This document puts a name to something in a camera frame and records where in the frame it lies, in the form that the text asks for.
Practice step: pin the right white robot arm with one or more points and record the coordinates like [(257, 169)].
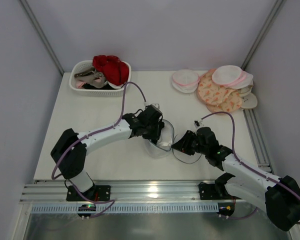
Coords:
[(278, 197)]

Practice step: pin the grey bra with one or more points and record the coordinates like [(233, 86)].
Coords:
[(92, 77)]

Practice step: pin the beige laundry bag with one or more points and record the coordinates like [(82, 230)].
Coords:
[(249, 100)]

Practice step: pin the red bra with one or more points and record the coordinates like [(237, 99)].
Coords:
[(115, 71)]

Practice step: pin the white cable duct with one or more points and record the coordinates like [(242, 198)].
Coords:
[(134, 208)]

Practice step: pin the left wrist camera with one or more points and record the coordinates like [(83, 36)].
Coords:
[(152, 108)]

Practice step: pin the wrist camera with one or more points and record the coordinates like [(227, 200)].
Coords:
[(152, 108), (198, 124)]

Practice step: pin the white satin bra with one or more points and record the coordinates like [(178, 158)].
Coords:
[(165, 145)]

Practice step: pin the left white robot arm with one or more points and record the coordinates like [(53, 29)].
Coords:
[(71, 149)]

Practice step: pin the pink trimmed mesh bag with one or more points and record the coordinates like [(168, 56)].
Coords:
[(185, 80)]

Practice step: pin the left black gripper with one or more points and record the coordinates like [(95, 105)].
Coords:
[(157, 130)]

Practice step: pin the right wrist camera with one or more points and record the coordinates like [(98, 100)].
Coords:
[(198, 124)]

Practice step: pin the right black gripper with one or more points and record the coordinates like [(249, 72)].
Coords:
[(188, 142)]

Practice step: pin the orange patterned laundry bag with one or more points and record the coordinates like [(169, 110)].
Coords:
[(217, 98)]

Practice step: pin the white pink mesh bag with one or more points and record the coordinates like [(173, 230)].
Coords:
[(232, 76)]

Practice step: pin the aluminium mounting rail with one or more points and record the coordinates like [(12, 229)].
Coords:
[(130, 191)]

